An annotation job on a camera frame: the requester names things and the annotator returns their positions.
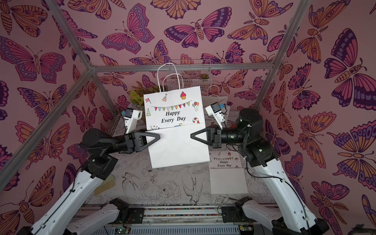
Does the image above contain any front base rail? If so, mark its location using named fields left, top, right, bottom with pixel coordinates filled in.
left=67, top=204, right=294, bottom=235

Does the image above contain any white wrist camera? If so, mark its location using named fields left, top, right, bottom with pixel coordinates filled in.
left=205, top=102, right=225, bottom=129
left=121, top=108, right=143, bottom=134

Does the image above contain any aluminium frame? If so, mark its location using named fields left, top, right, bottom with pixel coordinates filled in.
left=0, top=0, right=312, bottom=235

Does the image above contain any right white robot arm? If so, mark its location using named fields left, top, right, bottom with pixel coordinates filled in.
left=191, top=105, right=329, bottom=235

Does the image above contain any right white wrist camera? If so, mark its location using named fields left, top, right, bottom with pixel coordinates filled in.
left=205, top=102, right=225, bottom=129

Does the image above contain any small succulent in basket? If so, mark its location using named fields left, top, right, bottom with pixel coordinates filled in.
left=200, top=74, right=210, bottom=80

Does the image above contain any white party paper bag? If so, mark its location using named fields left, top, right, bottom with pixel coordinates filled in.
left=209, top=151, right=248, bottom=194

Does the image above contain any white wire wall basket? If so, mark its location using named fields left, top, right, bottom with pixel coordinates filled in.
left=161, top=54, right=212, bottom=93

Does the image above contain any potted green plant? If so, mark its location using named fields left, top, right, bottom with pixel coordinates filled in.
left=129, top=86, right=160, bottom=109

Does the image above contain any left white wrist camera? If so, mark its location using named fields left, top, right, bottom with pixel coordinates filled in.
left=121, top=108, right=143, bottom=134

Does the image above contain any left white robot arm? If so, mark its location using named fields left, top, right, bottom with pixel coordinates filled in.
left=18, top=128, right=160, bottom=235

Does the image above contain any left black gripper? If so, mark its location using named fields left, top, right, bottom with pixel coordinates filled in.
left=104, top=131, right=162, bottom=159

